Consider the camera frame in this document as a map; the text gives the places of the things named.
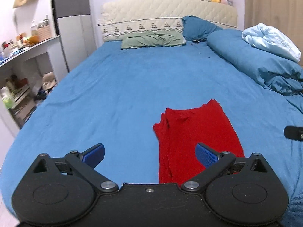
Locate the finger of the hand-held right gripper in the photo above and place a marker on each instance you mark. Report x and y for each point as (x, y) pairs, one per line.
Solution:
(293, 133)

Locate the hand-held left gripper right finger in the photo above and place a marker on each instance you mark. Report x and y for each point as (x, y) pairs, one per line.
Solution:
(206, 156)

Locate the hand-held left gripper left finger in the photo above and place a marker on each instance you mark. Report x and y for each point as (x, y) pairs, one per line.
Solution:
(94, 156)

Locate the red knit sweater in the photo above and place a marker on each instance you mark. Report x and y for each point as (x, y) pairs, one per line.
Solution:
(189, 132)

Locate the bed with blue sheet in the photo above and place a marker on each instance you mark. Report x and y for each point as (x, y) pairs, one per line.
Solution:
(118, 87)

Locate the blue fuzzy rug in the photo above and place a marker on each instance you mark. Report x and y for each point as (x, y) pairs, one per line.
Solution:
(294, 210)

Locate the blue duvet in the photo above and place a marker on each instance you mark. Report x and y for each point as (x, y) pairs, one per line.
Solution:
(248, 59)

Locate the beige cloth bag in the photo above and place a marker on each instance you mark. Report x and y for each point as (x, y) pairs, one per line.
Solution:
(49, 80)

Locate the storage rack under desk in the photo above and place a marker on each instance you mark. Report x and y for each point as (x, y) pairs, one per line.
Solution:
(20, 101)

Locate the light blue blanket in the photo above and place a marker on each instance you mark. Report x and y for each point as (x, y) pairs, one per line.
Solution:
(267, 37)

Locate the white wardrobe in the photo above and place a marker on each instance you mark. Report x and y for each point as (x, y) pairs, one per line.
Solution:
(75, 33)

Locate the white desk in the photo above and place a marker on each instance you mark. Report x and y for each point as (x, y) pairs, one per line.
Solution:
(23, 52)

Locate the green pillow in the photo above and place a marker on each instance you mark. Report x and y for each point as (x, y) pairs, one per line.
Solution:
(146, 40)

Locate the blue pillow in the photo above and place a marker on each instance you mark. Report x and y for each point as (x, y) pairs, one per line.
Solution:
(196, 28)

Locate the beige curtain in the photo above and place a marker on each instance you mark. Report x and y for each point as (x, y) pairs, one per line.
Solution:
(272, 4)

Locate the wicker basket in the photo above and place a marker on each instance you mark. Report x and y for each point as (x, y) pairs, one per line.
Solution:
(43, 33)

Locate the cream quilted headboard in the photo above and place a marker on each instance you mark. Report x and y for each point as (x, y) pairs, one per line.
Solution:
(153, 11)

